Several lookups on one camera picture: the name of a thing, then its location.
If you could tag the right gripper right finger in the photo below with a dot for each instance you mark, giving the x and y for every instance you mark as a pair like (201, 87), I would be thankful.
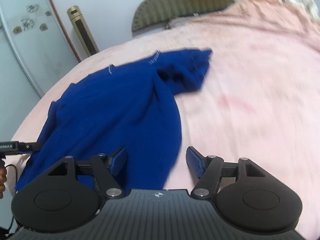
(196, 161)

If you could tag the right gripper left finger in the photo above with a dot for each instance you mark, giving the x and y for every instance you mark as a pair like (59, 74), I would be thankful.
(117, 160)

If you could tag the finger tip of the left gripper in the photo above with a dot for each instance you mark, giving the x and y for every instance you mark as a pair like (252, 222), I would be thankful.
(33, 147)

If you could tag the blue knit sweater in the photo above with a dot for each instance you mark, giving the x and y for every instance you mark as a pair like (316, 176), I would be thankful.
(130, 106)

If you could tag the person's left hand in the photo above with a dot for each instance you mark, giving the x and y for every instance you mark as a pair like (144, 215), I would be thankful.
(3, 179)

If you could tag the pink floral bed sheet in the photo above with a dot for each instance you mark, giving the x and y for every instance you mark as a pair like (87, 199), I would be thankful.
(260, 100)

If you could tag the white floral wardrobe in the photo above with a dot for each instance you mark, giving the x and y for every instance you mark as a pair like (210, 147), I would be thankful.
(38, 42)

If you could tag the gold tower fan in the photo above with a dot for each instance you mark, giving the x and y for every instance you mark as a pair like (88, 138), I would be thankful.
(82, 30)

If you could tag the orange pink blanket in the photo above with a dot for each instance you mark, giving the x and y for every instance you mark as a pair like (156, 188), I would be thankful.
(262, 17)

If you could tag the cream crumpled cloth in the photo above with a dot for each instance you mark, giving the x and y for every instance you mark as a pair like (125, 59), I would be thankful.
(309, 6)

